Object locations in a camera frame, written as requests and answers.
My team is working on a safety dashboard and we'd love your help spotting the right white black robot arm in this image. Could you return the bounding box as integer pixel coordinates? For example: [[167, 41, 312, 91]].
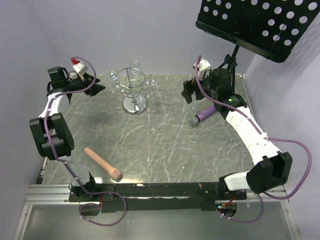
[[181, 66, 293, 200]]

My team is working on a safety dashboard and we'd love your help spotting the purple glitter microphone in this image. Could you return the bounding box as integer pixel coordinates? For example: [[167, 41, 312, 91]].
[[188, 105, 216, 127]]

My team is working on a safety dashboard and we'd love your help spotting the purple cable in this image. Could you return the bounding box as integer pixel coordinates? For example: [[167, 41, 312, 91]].
[[43, 56, 128, 227], [195, 54, 313, 223]]

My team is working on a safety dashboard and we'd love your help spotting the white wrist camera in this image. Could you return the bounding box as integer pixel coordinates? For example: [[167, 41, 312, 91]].
[[197, 58, 211, 79], [71, 58, 89, 76]]

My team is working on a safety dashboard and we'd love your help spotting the clear wine glass back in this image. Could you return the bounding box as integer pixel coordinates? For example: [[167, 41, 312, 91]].
[[129, 59, 141, 69]]

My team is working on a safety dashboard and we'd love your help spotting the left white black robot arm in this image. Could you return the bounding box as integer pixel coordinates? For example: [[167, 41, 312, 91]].
[[29, 66, 105, 201]]

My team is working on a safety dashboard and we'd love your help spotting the chrome wine glass rack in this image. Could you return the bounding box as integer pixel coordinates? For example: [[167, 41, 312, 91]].
[[115, 66, 148, 115]]

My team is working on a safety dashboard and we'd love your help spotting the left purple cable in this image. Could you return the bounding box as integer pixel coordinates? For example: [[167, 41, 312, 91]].
[[43, 56, 128, 227]]

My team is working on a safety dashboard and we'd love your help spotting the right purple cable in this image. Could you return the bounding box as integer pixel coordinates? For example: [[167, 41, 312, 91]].
[[195, 54, 313, 223]]

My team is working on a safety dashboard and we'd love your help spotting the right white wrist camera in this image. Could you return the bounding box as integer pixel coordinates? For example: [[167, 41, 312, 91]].
[[197, 58, 211, 79]]

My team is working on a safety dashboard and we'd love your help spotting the black perforated music stand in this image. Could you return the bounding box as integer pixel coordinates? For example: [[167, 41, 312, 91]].
[[195, 0, 320, 75]]

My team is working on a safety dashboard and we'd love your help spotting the clear wine glass front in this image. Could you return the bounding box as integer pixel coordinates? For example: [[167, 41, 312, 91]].
[[184, 100, 200, 118]]

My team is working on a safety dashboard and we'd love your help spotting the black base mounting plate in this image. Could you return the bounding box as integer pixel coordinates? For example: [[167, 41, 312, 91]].
[[68, 182, 247, 213]]

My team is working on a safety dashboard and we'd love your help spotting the beige pink microphone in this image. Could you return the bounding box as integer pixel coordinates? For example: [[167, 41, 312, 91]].
[[84, 147, 123, 182]]

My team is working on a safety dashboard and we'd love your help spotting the clear wine glass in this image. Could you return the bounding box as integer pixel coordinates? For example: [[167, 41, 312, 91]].
[[145, 74, 158, 86], [129, 59, 141, 69], [105, 69, 119, 81], [184, 100, 200, 118]]

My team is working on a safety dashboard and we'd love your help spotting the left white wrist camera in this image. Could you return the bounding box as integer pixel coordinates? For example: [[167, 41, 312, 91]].
[[71, 58, 89, 76]]

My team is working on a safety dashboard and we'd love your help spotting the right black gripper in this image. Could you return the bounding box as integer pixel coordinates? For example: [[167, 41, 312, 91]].
[[181, 70, 219, 104]]

